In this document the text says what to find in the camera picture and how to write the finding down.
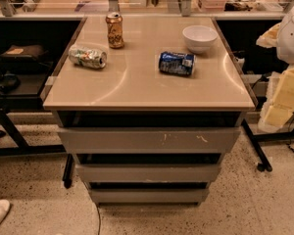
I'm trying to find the grey top drawer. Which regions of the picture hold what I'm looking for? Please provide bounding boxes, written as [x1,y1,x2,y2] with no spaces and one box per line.
[59,127,240,154]

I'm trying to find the grey drawer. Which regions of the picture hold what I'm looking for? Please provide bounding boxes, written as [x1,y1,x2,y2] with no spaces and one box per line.
[75,164,220,183]
[59,127,240,154]
[89,189,209,204]

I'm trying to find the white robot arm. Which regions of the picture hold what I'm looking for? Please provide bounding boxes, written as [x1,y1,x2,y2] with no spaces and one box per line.
[256,6,294,133]

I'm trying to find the grey middle drawer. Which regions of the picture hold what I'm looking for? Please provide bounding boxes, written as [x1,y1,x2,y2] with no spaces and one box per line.
[75,164,220,183]

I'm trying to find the grey bottom drawer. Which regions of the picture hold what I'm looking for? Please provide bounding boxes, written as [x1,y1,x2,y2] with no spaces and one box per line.
[89,189,209,204]

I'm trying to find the blue pepsi can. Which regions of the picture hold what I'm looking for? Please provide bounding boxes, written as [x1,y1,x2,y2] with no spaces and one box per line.
[158,51,195,76]

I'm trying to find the white ceramic bowl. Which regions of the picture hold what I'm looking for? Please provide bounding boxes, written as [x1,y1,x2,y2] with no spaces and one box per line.
[182,25,219,54]

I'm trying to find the crushed green white can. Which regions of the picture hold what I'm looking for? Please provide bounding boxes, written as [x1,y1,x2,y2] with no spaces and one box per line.
[69,45,107,69]

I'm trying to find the upright gold soda can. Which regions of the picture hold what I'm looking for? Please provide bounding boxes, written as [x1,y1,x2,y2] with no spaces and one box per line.
[106,12,124,49]

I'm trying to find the black headphones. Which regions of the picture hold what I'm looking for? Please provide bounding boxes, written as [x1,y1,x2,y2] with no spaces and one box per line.
[0,73,21,93]

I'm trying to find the black floor cable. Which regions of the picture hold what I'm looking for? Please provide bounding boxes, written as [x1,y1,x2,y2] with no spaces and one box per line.
[95,203,102,235]

